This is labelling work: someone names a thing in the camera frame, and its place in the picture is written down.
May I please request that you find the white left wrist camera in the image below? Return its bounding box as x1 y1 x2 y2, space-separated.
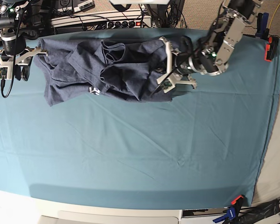
160 79 175 93

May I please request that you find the orange black clamp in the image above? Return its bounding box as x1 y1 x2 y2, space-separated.
264 36 279 62

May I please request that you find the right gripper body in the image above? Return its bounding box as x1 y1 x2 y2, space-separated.
0 47 48 81

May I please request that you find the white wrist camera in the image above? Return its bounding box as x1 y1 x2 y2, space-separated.
160 79 175 93
0 65 13 80

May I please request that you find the blue orange clamp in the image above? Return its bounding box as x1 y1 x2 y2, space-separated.
212 195 245 224

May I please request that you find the blue grey T-shirt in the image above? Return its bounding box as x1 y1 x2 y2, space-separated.
34 39 173 106

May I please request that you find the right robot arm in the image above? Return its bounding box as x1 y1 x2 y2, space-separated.
0 0 48 81

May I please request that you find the black camera cable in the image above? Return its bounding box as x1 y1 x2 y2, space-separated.
0 7 23 98

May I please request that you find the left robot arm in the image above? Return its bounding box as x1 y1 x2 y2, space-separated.
156 0 263 93

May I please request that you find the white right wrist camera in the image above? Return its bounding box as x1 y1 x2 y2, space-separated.
0 65 13 80

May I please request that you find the black power strip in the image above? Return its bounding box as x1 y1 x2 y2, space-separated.
90 18 152 30

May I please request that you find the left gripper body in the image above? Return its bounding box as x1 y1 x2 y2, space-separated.
156 36 197 90

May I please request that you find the teal table cloth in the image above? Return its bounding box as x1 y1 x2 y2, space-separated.
0 36 280 210

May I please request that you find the blue clamp handle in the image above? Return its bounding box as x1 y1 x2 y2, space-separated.
255 13 269 40

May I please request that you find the yellow cable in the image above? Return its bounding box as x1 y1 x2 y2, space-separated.
269 0 280 24

